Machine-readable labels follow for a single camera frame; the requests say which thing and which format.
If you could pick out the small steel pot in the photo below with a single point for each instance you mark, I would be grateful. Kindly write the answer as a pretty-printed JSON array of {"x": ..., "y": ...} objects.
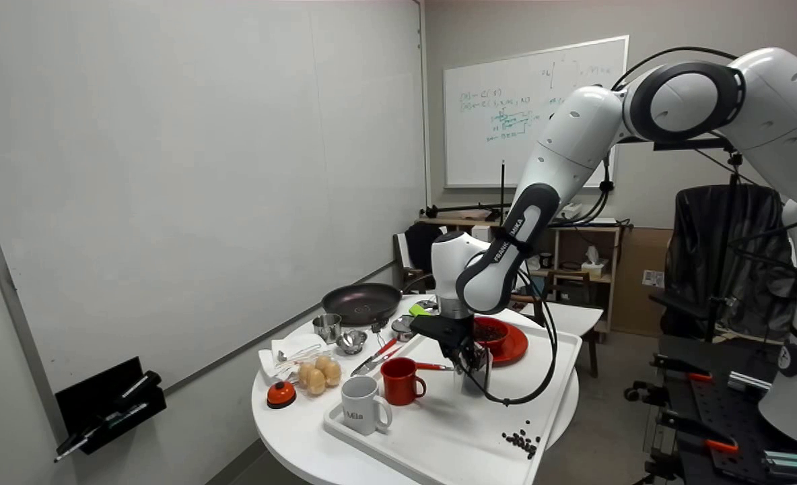
[{"x": 325, "y": 328}]

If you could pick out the wooden shelf unit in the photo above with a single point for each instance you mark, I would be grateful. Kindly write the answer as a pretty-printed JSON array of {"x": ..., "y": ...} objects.
[{"x": 588, "y": 271}]

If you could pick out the white mug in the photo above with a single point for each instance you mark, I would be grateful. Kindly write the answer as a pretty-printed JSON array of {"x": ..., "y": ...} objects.
[{"x": 359, "y": 406}]

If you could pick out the scattered dark coffee beans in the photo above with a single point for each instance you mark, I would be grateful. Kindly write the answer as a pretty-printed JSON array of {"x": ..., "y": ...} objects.
[{"x": 524, "y": 439}]

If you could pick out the black bag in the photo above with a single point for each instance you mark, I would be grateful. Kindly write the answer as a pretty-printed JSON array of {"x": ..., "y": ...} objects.
[{"x": 419, "y": 256}]

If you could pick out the black wall-mounted holder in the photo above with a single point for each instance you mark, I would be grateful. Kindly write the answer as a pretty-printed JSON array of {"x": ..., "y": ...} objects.
[{"x": 103, "y": 406}]

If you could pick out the white paper napkin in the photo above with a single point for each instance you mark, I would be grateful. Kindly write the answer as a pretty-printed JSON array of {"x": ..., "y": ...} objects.
[{"x": 282, "y": 355}]

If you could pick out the steel tongs with red grip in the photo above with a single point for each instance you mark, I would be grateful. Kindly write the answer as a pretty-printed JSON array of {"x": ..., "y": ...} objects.
[{"x": 375, "y": 357}]

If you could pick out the orange round lid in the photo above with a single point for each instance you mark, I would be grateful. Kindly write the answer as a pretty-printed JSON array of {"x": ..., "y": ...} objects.
[{"x": 282, "y": 395}]

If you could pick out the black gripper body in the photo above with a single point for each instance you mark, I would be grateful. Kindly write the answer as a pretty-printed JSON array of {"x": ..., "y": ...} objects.
[{"x": 449, "y": 337}]

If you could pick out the black office chair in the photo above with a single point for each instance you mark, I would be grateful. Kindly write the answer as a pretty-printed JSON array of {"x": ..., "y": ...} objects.
[{"x": 730, "y": 260}]

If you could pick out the green plastic item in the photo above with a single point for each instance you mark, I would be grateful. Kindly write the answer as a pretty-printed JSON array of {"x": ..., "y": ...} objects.
[{"x": 422, "y": 310}]

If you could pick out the round white table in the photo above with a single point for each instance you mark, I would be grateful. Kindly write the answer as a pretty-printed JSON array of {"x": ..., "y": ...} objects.
[{"x": 291, "y": 439}]

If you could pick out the black camera rig bar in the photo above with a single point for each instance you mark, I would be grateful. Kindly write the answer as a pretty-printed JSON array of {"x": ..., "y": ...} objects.
[{"x": 695, "y": 143}]

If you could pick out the small steel bowl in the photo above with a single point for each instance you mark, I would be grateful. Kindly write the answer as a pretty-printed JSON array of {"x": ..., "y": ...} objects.
[{"x": 352, "y": 342}]

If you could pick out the white plastic tray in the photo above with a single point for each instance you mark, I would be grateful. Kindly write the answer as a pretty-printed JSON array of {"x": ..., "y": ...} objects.
[{"x": 442, "y": 431}]

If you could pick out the small metal kitchen tool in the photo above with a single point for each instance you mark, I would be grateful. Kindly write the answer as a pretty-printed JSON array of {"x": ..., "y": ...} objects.
[{"x": 406, "y": 329}]

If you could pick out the red bowl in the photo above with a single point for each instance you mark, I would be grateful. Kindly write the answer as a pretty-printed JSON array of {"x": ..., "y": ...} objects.
[{"x": 510, "y": 345}]

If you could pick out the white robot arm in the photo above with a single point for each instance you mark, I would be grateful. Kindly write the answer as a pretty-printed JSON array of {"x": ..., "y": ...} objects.
[{"x": 578, "y": 135}]

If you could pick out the red mug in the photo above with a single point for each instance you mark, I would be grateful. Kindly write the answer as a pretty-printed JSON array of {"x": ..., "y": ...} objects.
[{"x": 399, "y": 384}]

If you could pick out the brown cardboard box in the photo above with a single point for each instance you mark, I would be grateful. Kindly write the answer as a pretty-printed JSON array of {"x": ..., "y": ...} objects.
[{"x": 643, "y": 286}]

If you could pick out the wall whiteboard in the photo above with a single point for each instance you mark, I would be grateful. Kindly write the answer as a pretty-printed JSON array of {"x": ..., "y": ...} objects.
[{"x": 496, "y": 135}]

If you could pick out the dark frying pan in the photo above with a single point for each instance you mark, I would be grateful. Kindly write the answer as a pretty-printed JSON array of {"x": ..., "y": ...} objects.
[{"x": 361, "y": 305}]

